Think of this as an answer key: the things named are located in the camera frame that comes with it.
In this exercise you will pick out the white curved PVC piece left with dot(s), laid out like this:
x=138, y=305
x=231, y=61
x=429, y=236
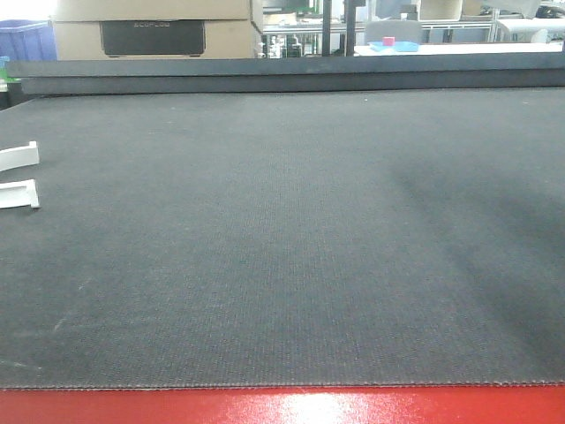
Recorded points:
x=20, y=193

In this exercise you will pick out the blue plastic bin background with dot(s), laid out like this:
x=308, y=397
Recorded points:
x=28, y=40

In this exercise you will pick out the black mat on table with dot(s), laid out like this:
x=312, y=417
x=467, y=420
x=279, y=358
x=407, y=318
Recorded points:
x=384, y=238

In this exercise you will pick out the red cube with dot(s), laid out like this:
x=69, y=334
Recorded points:
x=388, y=41

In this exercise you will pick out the blue tray on far table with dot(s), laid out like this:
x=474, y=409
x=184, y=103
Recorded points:
x=395, y=47

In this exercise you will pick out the grey chair back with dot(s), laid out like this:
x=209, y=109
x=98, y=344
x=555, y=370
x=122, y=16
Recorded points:
x=401, y=30

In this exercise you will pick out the large cardboard box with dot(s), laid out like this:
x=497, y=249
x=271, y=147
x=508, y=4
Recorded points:
x=103, y=30

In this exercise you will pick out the black vertical post left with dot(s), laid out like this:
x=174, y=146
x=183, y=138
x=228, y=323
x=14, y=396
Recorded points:
x=326, y=28

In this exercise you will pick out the black vertical post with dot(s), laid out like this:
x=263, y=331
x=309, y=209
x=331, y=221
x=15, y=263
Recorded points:
x=326, y=28
x=350, y=14

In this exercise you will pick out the black raised rail strip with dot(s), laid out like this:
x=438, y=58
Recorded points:
x=293, y=75

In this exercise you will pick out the black vertical post right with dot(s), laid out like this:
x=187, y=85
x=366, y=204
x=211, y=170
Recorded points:
x=350, y=14

